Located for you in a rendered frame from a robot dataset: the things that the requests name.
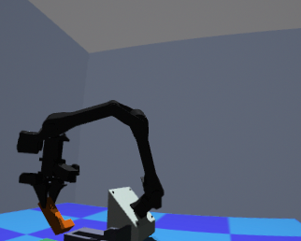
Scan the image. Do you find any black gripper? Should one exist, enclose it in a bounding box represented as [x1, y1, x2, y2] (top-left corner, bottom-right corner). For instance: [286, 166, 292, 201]
[19, 154, 67, 209]

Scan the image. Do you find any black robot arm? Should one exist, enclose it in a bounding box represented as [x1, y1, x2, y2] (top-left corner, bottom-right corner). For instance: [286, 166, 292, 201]
[17, 100, 165, 219]

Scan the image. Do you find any orange l-shaped part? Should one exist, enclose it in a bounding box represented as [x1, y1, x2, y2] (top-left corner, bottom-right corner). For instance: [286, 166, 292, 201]
[38, 197, 75, 235]

